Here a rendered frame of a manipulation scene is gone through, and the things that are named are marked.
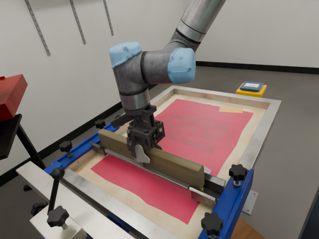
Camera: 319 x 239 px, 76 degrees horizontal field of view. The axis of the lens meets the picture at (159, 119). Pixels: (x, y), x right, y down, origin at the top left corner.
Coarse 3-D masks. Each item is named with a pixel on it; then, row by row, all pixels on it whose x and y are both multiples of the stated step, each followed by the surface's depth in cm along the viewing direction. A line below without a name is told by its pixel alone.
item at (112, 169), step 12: (168, 108) 106; (180, 108) 104; (192, 108) 102; (204, 108) 101; (168, 144) 81; (108, 156) 79; (96, 168) 75; (108, 168) 74; (120, 168) 73; (132, 168) 72; (108, 180) 69; (120, 180) 68; (132, 180) 67
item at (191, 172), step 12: (108, 132) 72; (108, 144) 73; (120, 144) 67; (156, 156) 58; (168, 156) 57; (156, 168) 61; (168, 168) 58; (180, 168) 54; (192, 168) 52; (180, 180) 57; (192, 180) 54; (204, 180) 55
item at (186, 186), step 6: (108, 150) 74; (114, 156) 72; (120, 156) 70; (132, 162) 66; (144, 168) 63; (150, 168) 63; (156, 174) 61; (162, 174) 60; (168, 180) 58; (174, 180) 57; (180, 186) 56; (186, 186) 55
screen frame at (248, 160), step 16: (160, 96) 111; (192, 96) 113; (208, 96) 107; (224, 96) 101; (240, 96) 98; (272, 112) 83; (256, 144) 68; (80, 160) 76; (256, 160) 65; (64, 176) 68; (80, 176) 67; (80, 192) 63; (96, 192) 61; (112, 208) 55; (128, 208) 54; (128, 224) 51; (144, 224) 50
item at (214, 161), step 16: (208, 112) 97; (224, 112) 95; (240, 128) 83; (176, 144) 80; (224, 144) 76; (192, 160) 71; (208, 160) 70; (224, 160) 69; (144, 192) 62; (160, 192) 62; (176, 192) 61; (160, 208) 57; (176, 208) 56; (192, 208) 56
